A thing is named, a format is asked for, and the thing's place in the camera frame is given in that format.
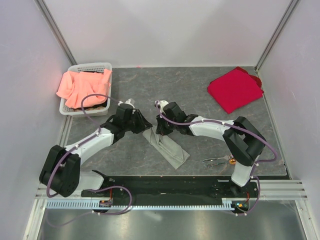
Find grey cloth napkin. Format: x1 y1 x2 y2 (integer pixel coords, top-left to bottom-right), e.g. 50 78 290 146
142 126 190 170

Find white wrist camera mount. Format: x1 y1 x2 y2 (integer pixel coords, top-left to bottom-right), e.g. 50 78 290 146
155 100 169 113
117 98 135 108

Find silver spoon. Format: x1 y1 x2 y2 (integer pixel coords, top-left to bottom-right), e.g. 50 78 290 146
205 161 228 168

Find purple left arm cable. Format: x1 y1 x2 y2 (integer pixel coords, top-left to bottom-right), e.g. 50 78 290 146
46 93 126 197

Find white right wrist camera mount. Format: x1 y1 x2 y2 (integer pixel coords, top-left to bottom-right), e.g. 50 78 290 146
155 100 169 113

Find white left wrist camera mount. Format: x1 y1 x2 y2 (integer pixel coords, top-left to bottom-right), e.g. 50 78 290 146
117 98 135 108

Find white slotted cable duct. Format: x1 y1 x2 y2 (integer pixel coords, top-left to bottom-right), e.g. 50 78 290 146
46 198 236 211

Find white plastic basket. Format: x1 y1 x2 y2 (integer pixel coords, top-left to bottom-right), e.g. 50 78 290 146
59 61 113 118

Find right aluminium frame post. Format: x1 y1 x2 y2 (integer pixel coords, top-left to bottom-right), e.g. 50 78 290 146
254 0 300 74

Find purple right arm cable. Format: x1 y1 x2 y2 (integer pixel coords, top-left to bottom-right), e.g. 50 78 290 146
154 99 279 181

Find salmon pink cloth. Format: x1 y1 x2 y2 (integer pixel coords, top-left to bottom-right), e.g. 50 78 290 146
56 69 112 109

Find left aluminium frame post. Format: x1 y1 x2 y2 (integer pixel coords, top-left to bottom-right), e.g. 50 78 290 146
34 0 78 65

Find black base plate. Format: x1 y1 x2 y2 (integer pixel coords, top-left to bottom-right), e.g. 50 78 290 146
81 176 258 199

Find red folded napkin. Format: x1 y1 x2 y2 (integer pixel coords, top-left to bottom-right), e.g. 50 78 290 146
207 66 264 114

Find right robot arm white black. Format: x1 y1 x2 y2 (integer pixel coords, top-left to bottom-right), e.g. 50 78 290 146
155 100 266 197

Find aluminium frame post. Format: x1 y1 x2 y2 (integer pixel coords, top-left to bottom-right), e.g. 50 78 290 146
254 0 300 74
34 0 78 65

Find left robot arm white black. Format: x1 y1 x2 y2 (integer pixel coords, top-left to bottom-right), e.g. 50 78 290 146
39 103 152 198

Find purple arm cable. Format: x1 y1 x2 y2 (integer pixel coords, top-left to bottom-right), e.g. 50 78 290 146
154 99 279 181
46 93 126 197

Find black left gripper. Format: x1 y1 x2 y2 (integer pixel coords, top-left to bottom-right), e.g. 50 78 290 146
124 109 153 134

